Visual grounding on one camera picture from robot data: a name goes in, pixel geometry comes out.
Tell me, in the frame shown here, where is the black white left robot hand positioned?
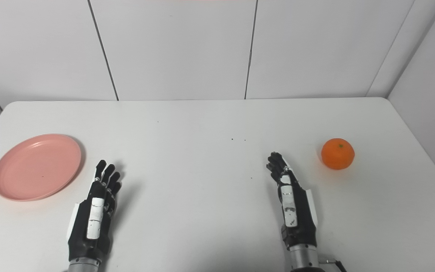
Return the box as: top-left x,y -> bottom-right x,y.
67,160 -> 123,262

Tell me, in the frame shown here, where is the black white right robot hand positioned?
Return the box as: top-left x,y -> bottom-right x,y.
266,152 -> 319,250

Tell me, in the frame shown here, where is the orange fruit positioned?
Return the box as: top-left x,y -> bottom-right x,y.
321,138 -> 355,170

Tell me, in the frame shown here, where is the pink round plate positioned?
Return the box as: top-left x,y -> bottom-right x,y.
0,134 -> 82,202

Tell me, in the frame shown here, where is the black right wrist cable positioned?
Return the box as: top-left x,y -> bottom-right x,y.
318,256 -> 348,272

